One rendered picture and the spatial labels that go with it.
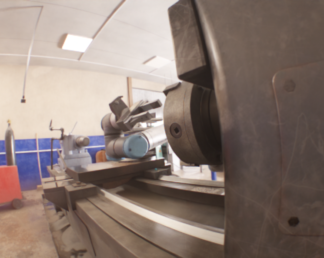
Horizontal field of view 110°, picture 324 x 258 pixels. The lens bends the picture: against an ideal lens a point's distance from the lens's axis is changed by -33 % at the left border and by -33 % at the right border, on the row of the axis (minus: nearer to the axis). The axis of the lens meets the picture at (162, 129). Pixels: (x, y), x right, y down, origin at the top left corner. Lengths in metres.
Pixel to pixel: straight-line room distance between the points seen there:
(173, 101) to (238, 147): 0.26
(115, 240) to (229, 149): 0.32
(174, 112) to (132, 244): 0.31
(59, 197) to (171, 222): 0.56
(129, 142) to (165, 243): 0.39
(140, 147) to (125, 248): 0.39
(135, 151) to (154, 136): 0.12
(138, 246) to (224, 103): 0.32
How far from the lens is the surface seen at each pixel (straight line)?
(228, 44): 0.20
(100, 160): 4.94
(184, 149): 0.40
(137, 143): 0.63
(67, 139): 1.62
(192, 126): 0.36
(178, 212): 0.76
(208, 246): 0.35
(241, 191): 0.19
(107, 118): 0.75
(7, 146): 3.58
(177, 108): 0.39
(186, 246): 0.36
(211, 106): 0.38
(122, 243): 0.40
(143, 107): 0.62
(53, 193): 0.83
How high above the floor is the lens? 1.05
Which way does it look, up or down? 4 degrees up
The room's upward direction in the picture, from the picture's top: 6 degrees counter-clockwise
